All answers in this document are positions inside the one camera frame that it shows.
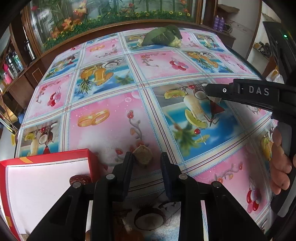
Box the beige biscuit piece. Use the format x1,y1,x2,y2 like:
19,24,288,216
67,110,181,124
133,145,153,166

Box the red date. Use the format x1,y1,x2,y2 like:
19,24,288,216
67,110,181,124
69,174,92,185

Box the person right hand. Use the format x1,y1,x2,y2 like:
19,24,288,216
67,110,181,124
270,127,295,195

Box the colourful fruit print tablecloth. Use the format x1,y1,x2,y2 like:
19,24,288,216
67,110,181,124
16,29,276,240

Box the purple bottles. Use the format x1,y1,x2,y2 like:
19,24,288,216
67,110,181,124
213,15,225,32

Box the red white box tray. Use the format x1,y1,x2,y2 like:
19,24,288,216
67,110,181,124
1,149,100,240

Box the green leafy vegetable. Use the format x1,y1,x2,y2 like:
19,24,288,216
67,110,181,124
141,25,183,48

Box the pink bottle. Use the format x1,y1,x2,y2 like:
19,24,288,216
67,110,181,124
3,63,12,84

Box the black thermos flask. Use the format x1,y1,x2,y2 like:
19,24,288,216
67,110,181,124
24,40,36,61

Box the dark wooden cabinet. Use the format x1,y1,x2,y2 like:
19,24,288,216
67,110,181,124
0,0,236,110

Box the large glass aquarium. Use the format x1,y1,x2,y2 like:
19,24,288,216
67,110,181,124
28,0,201,52

